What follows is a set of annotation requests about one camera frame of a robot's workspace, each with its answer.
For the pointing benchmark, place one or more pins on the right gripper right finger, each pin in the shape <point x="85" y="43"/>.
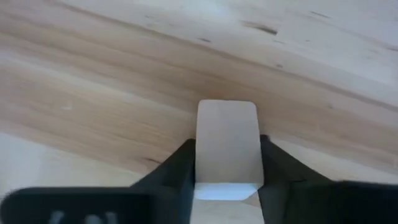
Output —
<point x="289" y="193"/>

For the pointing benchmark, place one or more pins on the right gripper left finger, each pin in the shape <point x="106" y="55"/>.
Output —
<point x="171" y="193"/>

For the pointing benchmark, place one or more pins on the tan foam block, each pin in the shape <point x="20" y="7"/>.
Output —
<point x="228" y="143"/>

